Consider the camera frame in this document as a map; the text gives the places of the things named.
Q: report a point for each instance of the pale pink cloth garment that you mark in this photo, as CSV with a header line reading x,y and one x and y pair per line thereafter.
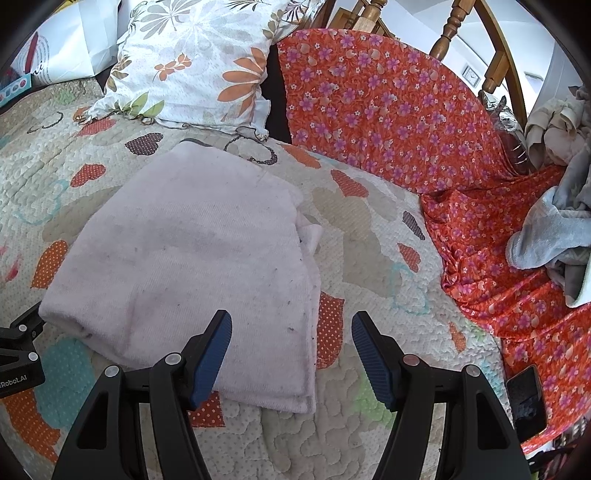
x,y
184,240

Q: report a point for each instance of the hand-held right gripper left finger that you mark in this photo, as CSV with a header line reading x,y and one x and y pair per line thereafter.
x,y
212,360

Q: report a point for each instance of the white paper bag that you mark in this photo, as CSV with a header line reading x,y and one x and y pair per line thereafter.
x,y
69,46

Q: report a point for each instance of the small white clock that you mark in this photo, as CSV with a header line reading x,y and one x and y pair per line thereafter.
x,y
472,76

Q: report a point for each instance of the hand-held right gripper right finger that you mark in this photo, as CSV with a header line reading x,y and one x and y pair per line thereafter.
x,y
374,360

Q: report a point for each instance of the heart-patterned quilt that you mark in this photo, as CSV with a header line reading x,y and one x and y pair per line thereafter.
x,y
360,221

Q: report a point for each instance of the wooden headboard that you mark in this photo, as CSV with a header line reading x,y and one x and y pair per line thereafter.
x,y
450,37

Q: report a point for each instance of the floral white pillow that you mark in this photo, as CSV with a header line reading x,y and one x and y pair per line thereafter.
x,y
207,60

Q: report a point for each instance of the grey towel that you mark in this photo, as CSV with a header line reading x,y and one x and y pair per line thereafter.
x,y
540,235

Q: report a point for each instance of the pale blue box coloured shapes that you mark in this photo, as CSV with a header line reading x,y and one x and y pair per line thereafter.
x,y
14,90

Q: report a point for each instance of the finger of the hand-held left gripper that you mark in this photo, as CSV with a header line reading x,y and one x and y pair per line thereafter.
x,y
21,334

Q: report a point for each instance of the black smartphone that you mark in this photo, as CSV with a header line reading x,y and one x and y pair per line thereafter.
x,y
526,401

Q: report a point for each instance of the beige crumpled cloth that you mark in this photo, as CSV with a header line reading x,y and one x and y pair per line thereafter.
x,y
554,124

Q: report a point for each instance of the orange floral cloth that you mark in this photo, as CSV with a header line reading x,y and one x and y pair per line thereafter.
x,y
369,101

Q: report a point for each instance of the clear plastic bag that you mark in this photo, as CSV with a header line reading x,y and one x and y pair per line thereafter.
x,y
508,134

